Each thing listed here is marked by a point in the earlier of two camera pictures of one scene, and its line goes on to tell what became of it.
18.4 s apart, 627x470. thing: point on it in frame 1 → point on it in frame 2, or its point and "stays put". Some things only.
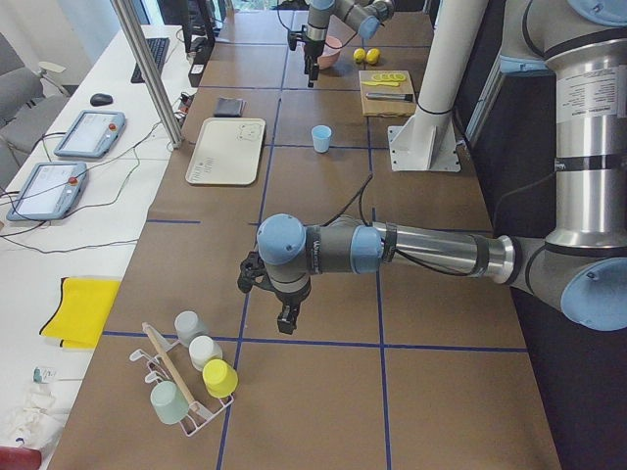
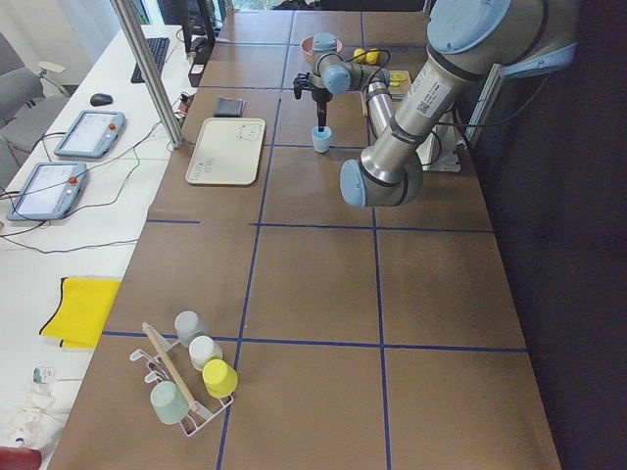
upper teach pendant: [92, 134] stays put
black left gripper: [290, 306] → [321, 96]
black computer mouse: [100, 99] stays put
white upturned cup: [203, 349] stays put
